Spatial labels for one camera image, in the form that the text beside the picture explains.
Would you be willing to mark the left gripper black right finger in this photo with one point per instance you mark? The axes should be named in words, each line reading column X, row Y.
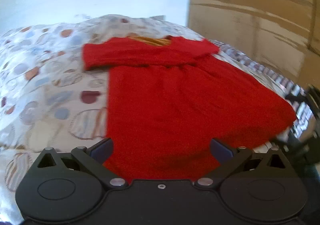
column 230, row 159

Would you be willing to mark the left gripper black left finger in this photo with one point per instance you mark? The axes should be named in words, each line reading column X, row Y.
column 91, row 161

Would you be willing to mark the red knit sweater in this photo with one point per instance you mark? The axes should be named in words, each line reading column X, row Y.
column 166, row 103

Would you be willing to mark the patterned quilt with circles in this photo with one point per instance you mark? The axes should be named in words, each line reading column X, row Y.
column 49, row 99

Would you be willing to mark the mustard yellow garment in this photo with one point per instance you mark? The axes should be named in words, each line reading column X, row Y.
column 152, row 41

